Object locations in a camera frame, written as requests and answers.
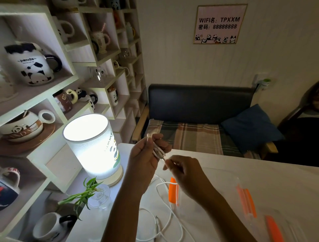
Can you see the clear plastic box orange latches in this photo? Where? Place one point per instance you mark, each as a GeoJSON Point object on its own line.
{"type": "Point", "coordinates": [224, 194]}

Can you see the glowing white table lamp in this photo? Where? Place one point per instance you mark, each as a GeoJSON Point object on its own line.
{"type": "Point", "coordinates": [92, 147]}

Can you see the white mug panda print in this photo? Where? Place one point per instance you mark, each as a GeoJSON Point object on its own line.
{"type": "Point", "coordinates": [63, 28]}

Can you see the person's left forearm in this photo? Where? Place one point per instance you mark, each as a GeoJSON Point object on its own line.
{"type": "Point", "coordinates": [124, 214]}

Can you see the small glass jar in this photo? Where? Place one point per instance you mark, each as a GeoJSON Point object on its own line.
{"type": "Point", "coordinates": [125, 53]}

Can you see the panda shaped mug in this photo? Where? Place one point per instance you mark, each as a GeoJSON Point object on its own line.
{"type": "Point", "coordinates": [86, 97]}

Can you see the cream mug with straw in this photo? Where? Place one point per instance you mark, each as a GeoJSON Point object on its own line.
{"type": "Point", "coordinates": [99, 40]}

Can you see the white bottle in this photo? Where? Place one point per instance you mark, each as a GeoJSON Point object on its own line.
{"type": "Point", "coordinates": [129, 32]}

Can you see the blue pillow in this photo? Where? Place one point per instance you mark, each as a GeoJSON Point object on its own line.
{"type": "Point", "coordinates": [251, 129]}

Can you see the large white panda mug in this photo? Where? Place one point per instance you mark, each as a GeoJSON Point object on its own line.
{"type": "Point", "coordinates": [30, 64]}

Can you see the clear glass vase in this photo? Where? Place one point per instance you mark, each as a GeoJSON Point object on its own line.
{"type": "Point", "coordinates": [101, 198]}

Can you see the person's left hand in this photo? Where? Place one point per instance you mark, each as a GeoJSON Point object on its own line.
{"type": "Point", "coordinates": [140, 162]}

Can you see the white wooden shelf unit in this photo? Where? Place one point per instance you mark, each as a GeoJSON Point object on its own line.
{"type": "Point", "coordinates": [82, 89]}

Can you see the person's right fingers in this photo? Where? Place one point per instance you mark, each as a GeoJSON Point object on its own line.
{"type": "Point", "coordinates": [173, 163]}

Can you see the small mug brown lid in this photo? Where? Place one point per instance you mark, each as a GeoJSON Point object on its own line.
{"type": "Point", "coordinates": [113, 96]}

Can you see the person's right hand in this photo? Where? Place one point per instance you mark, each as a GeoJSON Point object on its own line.
{"type": "Point", "coordinates": [189, 174]}

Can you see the white plug-in device green top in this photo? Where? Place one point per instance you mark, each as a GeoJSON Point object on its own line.
{"type": "Point", "coordinates": [265, 84]}

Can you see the green leafy plant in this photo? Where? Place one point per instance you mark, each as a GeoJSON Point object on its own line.
{"type": "Point", "coordinates": [79, 197]}

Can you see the red and blue mug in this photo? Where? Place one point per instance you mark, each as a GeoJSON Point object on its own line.
{"type": "Point", "coordinates": [7, 192]}

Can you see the person's left thumb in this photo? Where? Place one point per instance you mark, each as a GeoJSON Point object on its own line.
{"type": "Point", "coordinates": [164, 147]}

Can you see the brown wooden saucer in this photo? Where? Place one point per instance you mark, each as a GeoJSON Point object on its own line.
{"type": "Point", "coordinates": [25, 145]}

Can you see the clear glass cup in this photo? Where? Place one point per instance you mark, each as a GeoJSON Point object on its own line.
{"type": "Point", "coordinates": [98, 73]}

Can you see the dark sofa wooden arms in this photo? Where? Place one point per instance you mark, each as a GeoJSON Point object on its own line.
{"type": "Point", "coordinates": [199, 102]}

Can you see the plaid blanket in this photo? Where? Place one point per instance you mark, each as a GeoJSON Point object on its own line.
{"type": "Point", "coordinates": [194, 136]}

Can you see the person's right forearm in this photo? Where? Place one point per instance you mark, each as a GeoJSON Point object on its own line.
{"type": "Point", "coordinates": [224, 219]}

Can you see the pink framed wall sign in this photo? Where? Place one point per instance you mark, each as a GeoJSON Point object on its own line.
{"type": "Point", "coordinates": [220, 23]}

